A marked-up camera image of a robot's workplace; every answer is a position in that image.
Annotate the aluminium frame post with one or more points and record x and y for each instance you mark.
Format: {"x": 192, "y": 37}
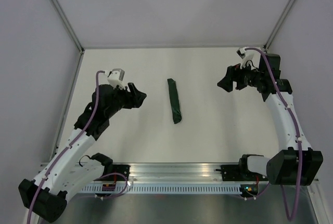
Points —
{"x": 279, "y": 23}
{"x": 67, "y": 25}

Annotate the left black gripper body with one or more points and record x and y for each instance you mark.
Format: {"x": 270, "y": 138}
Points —
{"x": 122, "y": 100}

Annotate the white slotted cable duct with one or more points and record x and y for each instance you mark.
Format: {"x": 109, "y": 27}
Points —
{"x": 158, "y": 188}

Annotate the dark green cloth napkin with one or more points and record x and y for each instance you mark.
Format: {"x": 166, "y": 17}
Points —
{"x": 174, "y": 101}

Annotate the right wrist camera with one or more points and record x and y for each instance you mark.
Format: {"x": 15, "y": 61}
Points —
{"x": 246, "y": 54}

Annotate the right aluminium frame post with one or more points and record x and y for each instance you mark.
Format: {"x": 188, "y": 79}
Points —
{"x": 279, "y": 23}

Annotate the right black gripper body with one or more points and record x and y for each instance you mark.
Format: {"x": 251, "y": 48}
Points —
{"x": 245, "y": 76}

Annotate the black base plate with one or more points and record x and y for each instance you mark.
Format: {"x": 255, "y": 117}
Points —
{"x": 232, "y": 172}
{"x": 123, "y": 169}

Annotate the back aluminium frame bar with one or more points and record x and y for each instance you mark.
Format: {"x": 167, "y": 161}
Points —
{"x": 173, "y": 46}

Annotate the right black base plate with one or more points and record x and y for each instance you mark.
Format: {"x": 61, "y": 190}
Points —
{"x": 232, "y": 172}

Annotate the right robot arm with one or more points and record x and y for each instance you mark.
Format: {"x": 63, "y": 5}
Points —
{"x": 296, "y": 163}

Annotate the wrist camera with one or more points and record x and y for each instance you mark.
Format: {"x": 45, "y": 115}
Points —
{"x": 246, "y": 54}
{"x": 115, "y": 78}

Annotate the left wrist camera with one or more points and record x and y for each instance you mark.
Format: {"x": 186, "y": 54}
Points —
{"x": 115, "y": 78}

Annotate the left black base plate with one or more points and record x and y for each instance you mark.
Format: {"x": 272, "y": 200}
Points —
{"x": 123, "y": 169}

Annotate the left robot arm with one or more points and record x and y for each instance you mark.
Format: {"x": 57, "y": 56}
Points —
{"x": 49, "y": 192}

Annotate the aluminium front rail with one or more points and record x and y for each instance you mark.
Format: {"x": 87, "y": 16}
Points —
{"x": 178, "y": 173}

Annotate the left aluminium frame post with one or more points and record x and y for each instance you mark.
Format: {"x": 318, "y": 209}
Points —
{"x": 67, "y": 25}

